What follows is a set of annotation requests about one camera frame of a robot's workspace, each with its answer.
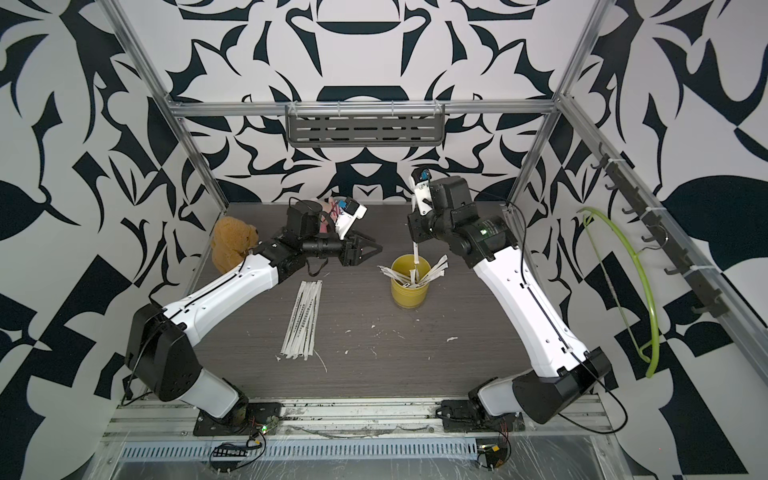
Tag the white cable duct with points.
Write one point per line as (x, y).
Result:
(326, 449)

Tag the bundle of wrapped straws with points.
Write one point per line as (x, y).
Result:
(436, 272)

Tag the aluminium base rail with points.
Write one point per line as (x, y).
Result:
(344, 418)

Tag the grey slotted wall shelf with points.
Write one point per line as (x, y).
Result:
(365, 124)

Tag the green plastic hanger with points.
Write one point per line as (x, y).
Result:
(648, 351)

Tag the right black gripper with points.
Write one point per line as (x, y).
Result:
(419, 232)

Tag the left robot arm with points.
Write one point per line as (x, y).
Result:
(160, 349)

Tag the yellow plastic cup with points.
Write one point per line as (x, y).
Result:
(409, 297)

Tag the black wall hook rail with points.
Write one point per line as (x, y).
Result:
(644, 206)

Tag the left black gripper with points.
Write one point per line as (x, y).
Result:
(356, 248)

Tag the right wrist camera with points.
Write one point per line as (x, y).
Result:
(420, 182)

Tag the white straw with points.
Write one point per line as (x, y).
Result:
(414, 274)
(308, 316)
(300, 342)
(311, 329)
(304, 345)
(293, 317)
(298, 323)

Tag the brown teddy bear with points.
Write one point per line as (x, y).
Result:
(231, 242)

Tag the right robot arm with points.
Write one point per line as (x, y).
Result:
(563, 368)

